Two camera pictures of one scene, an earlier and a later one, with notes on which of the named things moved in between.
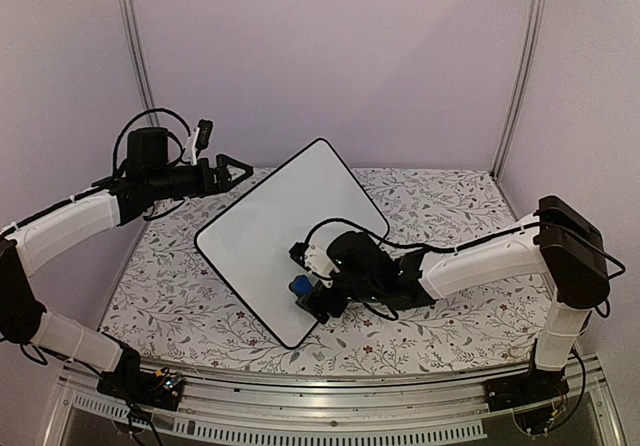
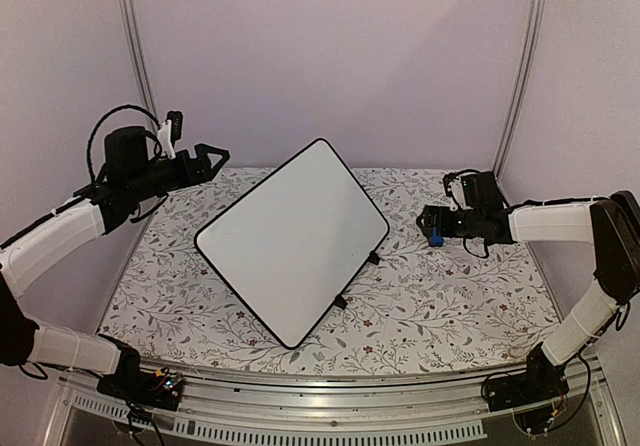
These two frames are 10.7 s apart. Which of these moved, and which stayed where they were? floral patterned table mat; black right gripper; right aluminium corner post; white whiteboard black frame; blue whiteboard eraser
Moved: black right gripper; blue whiteboard eraser
Stayed: right aluminium corner post; floral patterned table mat; white whiteboard black frame
